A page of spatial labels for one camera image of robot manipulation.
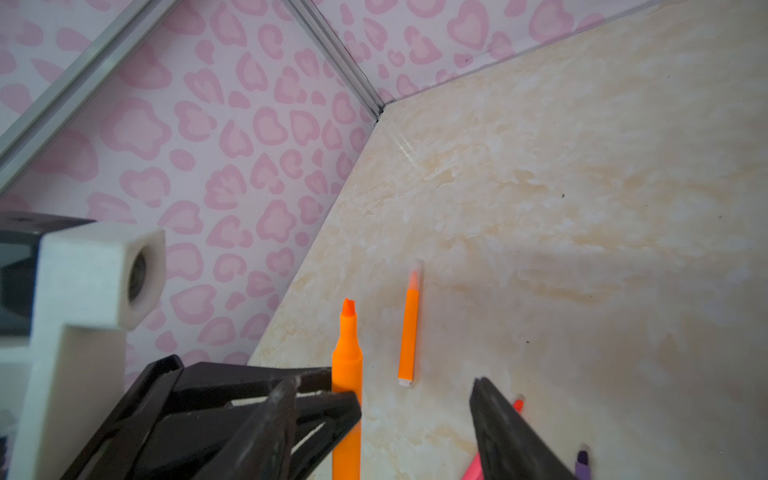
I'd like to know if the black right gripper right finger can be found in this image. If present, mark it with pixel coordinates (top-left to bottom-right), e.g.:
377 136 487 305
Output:
469 377 575 480

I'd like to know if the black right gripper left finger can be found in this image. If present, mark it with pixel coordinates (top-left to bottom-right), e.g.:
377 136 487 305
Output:
194 377 300 479

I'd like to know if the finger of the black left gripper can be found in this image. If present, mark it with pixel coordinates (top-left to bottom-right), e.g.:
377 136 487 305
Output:
61 354 183 480
131 365 361 479

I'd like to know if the orange highlighter pen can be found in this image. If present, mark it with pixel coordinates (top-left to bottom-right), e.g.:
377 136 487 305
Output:
398 260 423 387
331 299 364 479

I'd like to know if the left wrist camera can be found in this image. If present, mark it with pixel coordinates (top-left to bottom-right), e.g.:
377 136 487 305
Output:
1 211 166 479

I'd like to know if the diagonal aluminium frame bar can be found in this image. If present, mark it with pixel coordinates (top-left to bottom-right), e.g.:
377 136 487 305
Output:
1 0 178 192

